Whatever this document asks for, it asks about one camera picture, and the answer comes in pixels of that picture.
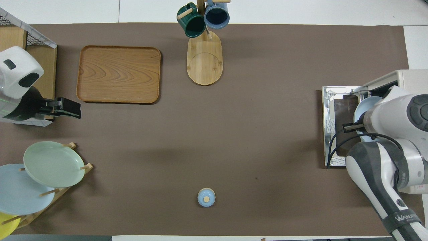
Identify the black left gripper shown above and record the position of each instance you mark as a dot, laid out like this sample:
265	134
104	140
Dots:
63	106

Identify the beige toaster oven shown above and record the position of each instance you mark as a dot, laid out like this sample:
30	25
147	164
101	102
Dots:
331	100

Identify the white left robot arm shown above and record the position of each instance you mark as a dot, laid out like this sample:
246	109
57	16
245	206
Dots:
16	67

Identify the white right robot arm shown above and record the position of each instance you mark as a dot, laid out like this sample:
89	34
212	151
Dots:
394	113

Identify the pale green plate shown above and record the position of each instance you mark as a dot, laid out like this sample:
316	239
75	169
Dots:
53	164

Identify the wooden serving tray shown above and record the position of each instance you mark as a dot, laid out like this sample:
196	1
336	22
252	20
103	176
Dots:
118	73

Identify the light blue racked plate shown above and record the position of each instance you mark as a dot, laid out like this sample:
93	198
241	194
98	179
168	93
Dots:
20	197

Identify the wooden plate rack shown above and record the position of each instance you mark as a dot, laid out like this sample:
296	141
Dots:
33	216

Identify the yellow plate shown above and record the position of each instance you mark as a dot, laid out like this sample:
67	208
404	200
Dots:
6	229

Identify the wooden mug tree stand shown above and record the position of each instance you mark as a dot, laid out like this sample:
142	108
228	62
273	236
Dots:
204	63

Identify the dark green mug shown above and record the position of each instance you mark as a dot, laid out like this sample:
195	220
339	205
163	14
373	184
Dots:
192	25

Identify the blue mug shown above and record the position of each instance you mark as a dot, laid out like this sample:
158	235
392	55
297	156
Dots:
216	15

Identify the brown table mat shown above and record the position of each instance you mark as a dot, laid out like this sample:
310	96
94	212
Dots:
250	100

